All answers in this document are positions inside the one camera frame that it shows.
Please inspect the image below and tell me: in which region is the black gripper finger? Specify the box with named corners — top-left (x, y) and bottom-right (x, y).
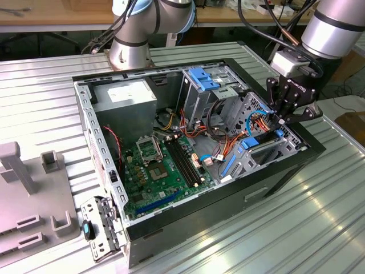
top-left (266, 76), bottom-right (298, 120)
top-left (280, 102), bottom-right (324, 124)

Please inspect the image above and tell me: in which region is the orange power wire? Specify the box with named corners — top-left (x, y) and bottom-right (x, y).
top-left (252, 113), bottom-right (276, 134)

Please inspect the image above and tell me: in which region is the blue data wire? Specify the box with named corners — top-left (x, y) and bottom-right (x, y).
top-left (246, 110), bottom-right (271, 137)

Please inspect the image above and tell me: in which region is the hard disk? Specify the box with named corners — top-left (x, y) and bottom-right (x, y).
top-left (221, 128), bottom-right (286, 178)

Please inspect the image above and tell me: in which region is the grey metal disk bay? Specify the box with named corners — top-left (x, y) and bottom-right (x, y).
top-left (218, 91), bottom-right (311, 183)

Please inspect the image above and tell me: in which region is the small brown box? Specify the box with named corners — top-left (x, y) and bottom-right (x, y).
top-left (335, 112), bottom-right (365, 143)

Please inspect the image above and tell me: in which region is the large cardboard box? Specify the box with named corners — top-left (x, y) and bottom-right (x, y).
top-left (340, 50), bottom-right (365, 83)

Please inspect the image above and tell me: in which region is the blue plastic bay latch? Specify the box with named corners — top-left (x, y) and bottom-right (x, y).
top-left (188, 67), bottom-right (222, 92)

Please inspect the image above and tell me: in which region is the grey optical drive cage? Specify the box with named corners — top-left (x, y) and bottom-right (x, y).
top-left (176, 64), bottom-right (249, 123)

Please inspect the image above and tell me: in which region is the black RAM slot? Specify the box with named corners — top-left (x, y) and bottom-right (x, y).
top-left (174, 138), bottom-right (197, 187)
top-left (170, 139), bottom-right (193, 188)
top-left (178, 138), bottom-right (201, 187)
top-left (167, 139), bottom-right (189, 188)

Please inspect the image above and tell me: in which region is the black open PC case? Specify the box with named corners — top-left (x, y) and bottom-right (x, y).
top-left (71, 58), bottom-right (327, 269)

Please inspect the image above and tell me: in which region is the CPU socket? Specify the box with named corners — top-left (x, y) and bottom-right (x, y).
top-left (147, 162), bottom-right (169, 182)

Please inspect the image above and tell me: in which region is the metal socket cover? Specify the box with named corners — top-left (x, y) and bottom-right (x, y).
top-left (136, 136), bottom-right (163, 165)

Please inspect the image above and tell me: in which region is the green motherboard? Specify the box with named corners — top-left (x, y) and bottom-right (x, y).
top-left (122, 134), bottom-right (216, 220)

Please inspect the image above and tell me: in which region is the grey power supply unit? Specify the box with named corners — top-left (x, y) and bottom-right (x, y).
top-left (91, 79), bottom-right (158, 143)

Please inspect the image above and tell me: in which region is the blue expansion slot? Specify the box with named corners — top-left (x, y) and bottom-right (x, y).
top-left (135, 190), bottom-right (181, 216)

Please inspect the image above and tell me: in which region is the black blue latch tab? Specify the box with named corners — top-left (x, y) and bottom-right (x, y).
top-left (82, 219), bottom-right (96, 241)

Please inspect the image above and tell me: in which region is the long wooden desk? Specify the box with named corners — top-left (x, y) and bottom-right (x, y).
top-left (0, 0), bottom-right (365, 33)

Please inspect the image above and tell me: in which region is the grey parts rack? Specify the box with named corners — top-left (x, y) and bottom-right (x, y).
top-left (0, 142), bottom-right (81, 255)

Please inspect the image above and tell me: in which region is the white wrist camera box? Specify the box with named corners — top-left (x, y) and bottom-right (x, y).
top-left (270, 50), bottom-right (305, 78)

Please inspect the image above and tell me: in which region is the orange red wire bundle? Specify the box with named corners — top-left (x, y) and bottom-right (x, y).
top-left (179, 125), bottom-right (243, 160)

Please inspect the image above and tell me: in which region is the light blue board wire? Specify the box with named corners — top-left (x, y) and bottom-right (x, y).
top-left (199, 154), bottom-right (226, 167)

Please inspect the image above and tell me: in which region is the yellow wire bundle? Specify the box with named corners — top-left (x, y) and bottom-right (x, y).
top-left (158, 111), bottom-right (175, 131)

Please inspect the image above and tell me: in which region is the red black fan wire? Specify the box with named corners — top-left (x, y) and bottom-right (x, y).
top-left (102, 125), bottom-right (124, 172)

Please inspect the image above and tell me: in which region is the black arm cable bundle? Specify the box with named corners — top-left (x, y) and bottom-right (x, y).
top-left (81, 0), bottom-right (325, 78)

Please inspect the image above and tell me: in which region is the silver expansion bracket cover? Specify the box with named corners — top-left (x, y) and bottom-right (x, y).
top-left (80, 195), bottom-right (128, 263)

